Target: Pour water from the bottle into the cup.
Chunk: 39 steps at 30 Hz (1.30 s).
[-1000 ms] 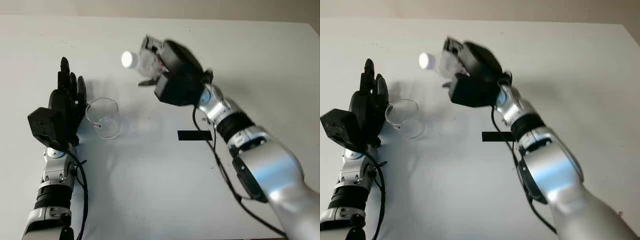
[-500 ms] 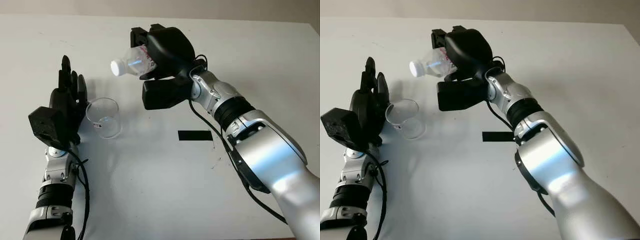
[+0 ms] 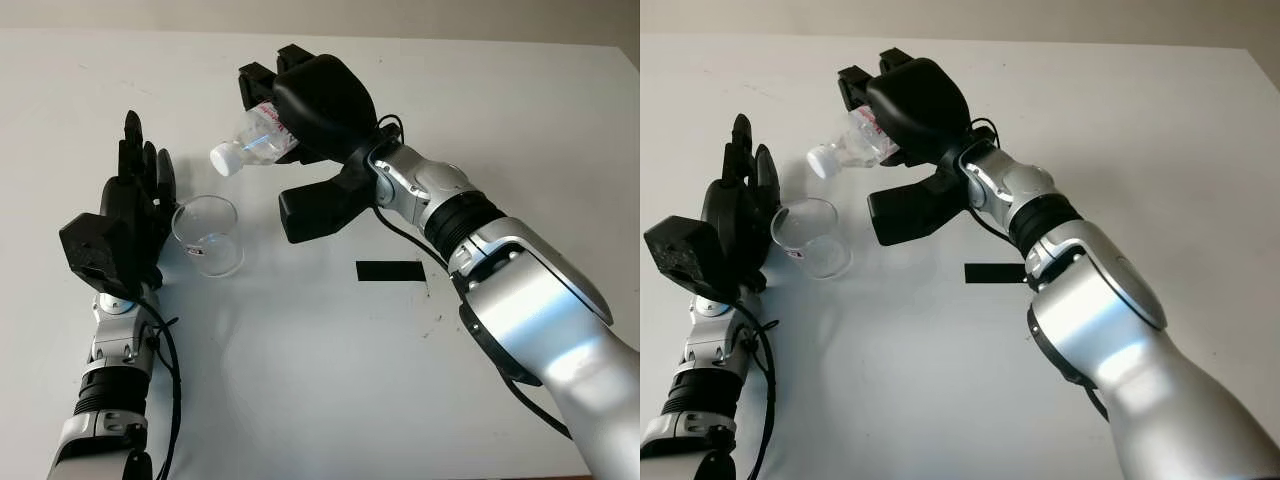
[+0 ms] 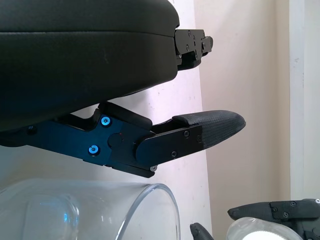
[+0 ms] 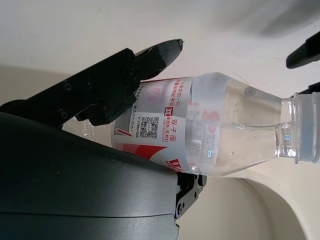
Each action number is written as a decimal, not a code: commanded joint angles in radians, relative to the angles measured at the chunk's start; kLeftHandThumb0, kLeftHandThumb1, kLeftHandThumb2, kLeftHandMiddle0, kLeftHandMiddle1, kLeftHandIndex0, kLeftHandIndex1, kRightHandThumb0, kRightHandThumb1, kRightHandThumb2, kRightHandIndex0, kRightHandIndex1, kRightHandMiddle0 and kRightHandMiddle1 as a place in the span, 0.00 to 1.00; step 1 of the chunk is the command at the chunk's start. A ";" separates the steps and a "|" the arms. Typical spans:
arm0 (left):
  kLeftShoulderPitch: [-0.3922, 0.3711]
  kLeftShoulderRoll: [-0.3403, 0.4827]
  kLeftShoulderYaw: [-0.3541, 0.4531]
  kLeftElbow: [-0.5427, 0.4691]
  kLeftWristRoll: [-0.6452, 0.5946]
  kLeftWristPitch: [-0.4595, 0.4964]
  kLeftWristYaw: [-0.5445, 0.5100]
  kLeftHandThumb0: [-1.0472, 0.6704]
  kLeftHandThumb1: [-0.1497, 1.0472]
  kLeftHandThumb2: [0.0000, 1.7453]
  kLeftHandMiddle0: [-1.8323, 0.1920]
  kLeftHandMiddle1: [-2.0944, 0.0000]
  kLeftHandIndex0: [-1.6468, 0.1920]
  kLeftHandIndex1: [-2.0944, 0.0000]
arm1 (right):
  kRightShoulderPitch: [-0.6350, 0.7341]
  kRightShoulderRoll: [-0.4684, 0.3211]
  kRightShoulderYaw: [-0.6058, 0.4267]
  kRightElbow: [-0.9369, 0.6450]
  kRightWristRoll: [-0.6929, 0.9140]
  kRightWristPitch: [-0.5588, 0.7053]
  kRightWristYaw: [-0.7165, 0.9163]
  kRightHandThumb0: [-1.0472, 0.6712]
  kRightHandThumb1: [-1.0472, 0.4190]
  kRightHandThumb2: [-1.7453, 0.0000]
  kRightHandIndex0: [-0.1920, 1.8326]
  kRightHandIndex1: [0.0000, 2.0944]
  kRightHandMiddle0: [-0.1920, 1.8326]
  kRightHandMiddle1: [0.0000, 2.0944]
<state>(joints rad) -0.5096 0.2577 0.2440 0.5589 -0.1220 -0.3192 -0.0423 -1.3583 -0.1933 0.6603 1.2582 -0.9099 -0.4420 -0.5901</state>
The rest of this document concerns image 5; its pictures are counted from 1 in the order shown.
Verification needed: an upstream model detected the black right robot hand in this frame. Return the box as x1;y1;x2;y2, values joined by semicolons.
0;38;208;240

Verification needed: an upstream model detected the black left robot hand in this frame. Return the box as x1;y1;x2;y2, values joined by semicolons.
285;32;320;97

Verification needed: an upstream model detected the clear plastic water bottle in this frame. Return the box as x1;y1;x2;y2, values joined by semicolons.
61;72;320;179

